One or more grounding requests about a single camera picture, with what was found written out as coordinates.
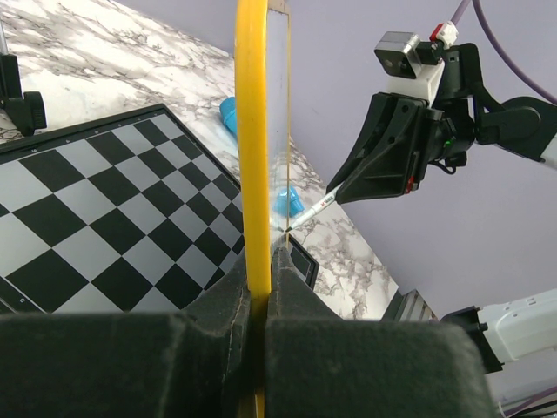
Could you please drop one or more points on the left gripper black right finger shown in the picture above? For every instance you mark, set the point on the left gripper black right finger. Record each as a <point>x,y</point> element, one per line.
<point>319,365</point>

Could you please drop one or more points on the yellow framed whiteboard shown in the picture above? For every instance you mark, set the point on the yellow framed whiteboard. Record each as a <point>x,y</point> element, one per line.
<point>262,59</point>

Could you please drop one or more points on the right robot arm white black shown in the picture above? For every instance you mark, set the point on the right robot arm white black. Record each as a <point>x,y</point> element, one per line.
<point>523,126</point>

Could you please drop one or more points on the wire whiteboard stand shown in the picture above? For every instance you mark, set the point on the wire whiteboard stand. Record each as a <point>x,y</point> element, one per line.
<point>25,109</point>

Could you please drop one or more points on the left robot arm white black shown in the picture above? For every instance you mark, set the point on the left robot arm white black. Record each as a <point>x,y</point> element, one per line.
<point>501,333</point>

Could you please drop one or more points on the aluminium rail frame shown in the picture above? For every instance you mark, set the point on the aluminium rail frame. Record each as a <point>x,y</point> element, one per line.
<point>410,306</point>

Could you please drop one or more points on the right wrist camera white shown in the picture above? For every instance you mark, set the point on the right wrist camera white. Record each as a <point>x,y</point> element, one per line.
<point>415,67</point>

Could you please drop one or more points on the black white chessboard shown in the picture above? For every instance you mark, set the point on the black white chessboard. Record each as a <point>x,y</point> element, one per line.
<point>130,213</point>

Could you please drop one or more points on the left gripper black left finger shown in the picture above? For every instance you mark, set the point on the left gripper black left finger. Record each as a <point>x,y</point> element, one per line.
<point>183,364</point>

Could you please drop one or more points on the white whiteboard marker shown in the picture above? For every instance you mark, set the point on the white whiteboard marker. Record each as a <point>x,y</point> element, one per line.
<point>317,208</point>

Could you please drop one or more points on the blue cylindrical eraser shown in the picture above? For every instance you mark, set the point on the blue cylindrical eraser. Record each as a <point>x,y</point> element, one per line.
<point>287,201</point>

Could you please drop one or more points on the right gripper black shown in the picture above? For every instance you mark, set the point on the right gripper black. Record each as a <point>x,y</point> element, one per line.
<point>388,156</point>

